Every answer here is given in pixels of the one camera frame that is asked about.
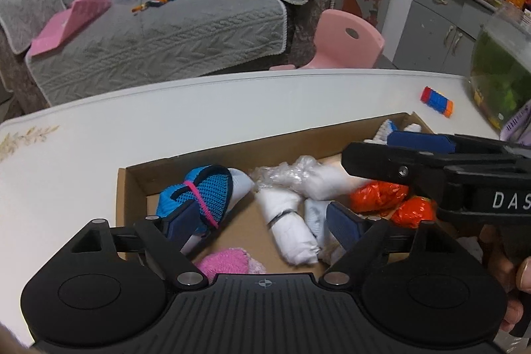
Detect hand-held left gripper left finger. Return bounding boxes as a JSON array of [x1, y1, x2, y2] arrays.
[[70, 200, 209, 291]]

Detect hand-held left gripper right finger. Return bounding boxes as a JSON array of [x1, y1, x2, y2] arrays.
[[318, 201, 458, 291]]

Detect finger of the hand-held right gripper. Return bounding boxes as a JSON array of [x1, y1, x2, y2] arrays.
[[341, 142, 449, 200], [387, 131, 520, 156]]

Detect blue knit sock bundle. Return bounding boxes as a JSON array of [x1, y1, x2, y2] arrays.
[[155, 165, 255, 255]]

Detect cardboard box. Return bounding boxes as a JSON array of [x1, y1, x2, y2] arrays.
[[115, 111, 461, 280]]

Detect orange plastic bag bundle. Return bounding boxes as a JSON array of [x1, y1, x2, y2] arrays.
[[348, 180, 409, 214], [390, 198, 436, 230]]

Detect white desktop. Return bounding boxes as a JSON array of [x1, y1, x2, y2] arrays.
[[0, 68, 531, 346]]

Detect person's right hand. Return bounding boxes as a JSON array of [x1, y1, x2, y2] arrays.
[[477, 225, 531, 335]]

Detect white sock grey print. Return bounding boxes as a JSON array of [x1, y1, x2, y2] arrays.
[[303, 198, 345, 265]]

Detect blue and white sock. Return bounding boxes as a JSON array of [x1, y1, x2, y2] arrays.
[[365, 119, 421, 145]]

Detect white sock bundle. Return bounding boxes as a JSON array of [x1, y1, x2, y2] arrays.
[[305, 165, 370, 201]]

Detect blue orange block bar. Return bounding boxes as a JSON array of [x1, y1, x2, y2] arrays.
[[420, 86, 455, 116]]

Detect pink striped sock bundle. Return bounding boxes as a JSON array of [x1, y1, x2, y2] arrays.
[[195, 247, 266, 282]]

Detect white sock roll dark band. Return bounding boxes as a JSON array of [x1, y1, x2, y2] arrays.
[[255, 188, 320, 265]]

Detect clear plastic bag bundle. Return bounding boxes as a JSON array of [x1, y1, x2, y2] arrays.
[[249, 155, 328, 193]]

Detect glass fish tank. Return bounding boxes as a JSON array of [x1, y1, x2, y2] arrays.
[[469, 1, 531, 131]]

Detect pink plastic chair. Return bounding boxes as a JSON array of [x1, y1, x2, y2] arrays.
[[269, 9, 384, 70]]

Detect grey sofa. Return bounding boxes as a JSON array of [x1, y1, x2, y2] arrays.
[[0, 0, 345, 118]]

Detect loose toy blocks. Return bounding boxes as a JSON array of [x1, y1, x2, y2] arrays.
[[132, 0, 191, 12]]

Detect pink book on sofa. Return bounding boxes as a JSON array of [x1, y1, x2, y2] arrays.
[[27, 0, 114, 58]]

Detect purple water bottle with strap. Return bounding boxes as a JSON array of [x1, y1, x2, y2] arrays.
[[500, 101, 531, 143]]

